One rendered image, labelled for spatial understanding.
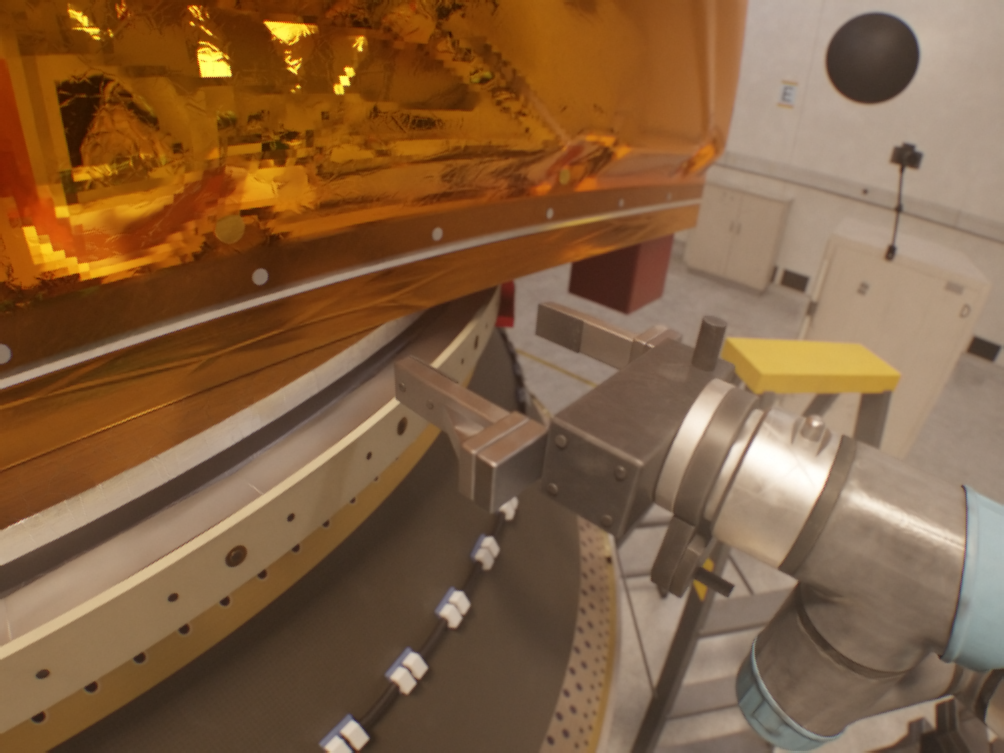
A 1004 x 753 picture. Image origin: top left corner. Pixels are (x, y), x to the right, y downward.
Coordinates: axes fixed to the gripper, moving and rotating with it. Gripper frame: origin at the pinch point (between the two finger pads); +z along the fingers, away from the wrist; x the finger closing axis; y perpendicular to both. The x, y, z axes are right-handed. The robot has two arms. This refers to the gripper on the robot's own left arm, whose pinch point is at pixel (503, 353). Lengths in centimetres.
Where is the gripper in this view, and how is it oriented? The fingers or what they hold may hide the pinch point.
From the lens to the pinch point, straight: 33.0
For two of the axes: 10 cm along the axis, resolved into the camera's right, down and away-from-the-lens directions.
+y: 0.8, -8.6, -5.0
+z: -7.6, -3.8, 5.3
